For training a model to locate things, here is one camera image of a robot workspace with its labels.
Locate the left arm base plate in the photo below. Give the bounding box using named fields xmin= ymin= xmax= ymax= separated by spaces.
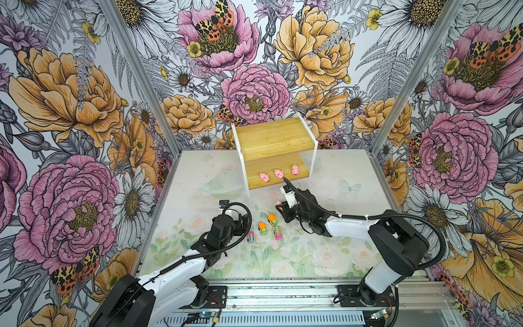
xmin=182 ymin=286 xmax=228 ymax=309

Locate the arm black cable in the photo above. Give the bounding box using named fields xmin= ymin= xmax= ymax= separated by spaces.
xmin=159 ymin=201 xmax=253 ymax=275
xmin=282 ymin=177 xmax=447 ymax=271

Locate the green orange mixer truck toy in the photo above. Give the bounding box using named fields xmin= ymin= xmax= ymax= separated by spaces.
xmin=258 ymin=222 xmax=268 ymax=235
xmin=268 ymin=214 xmax=278 ymax=226

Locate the pink green toy truck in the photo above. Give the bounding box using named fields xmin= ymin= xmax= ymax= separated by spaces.
xmin=274 ymin=226 xmax=283 ymax=241

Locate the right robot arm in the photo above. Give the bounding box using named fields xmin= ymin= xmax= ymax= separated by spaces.
xmin=276 ymin=185 xmax=429 ymax=306

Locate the bamboo two-tier shelf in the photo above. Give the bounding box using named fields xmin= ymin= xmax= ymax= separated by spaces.
xmin=232 ymin=115 xmax=318 ymax=194

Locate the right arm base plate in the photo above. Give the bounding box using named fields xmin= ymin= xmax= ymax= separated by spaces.
xmin=333 ymin=284 xmax=396 ymax=307

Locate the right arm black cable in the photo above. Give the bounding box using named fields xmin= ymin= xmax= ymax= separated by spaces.
xmin=282 ymin=177 xmax=447 ymax=271

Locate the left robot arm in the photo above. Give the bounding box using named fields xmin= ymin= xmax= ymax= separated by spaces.
xmin=89 ymin=202 xmax=252 ymax=326

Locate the aluminium front rail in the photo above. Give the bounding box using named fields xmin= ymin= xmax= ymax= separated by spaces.
xmin=208 ymin=277 xmax=456 ymax=312

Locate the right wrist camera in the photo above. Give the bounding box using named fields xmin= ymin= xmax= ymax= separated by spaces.
xmin=281 ymin=185 xmax=298 ymax=208

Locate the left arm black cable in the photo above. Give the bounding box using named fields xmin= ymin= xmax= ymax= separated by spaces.
xmin=159 ymin=201 xmax=253 ymax=275

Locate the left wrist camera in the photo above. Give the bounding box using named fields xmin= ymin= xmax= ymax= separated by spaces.
xmin=219 ymin=200 xmax=230 ymax=209

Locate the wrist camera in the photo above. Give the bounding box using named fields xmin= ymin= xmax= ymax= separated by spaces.
xmin=219 ymin=200 xmax=230 ymax=209
xmin=281 ymin=185 xmax=298 ymax=208

